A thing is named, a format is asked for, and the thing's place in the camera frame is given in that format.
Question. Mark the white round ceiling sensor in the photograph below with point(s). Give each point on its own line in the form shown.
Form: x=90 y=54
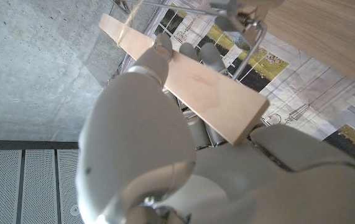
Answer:
x=74 y=210

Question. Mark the printed window backdrop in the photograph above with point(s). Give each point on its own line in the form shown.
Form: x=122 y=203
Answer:
x=304 y=93

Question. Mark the jute thread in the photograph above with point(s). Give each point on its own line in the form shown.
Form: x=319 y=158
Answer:
x=130 y=20

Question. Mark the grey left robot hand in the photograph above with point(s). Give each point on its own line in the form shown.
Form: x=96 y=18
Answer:
x=140 y=140

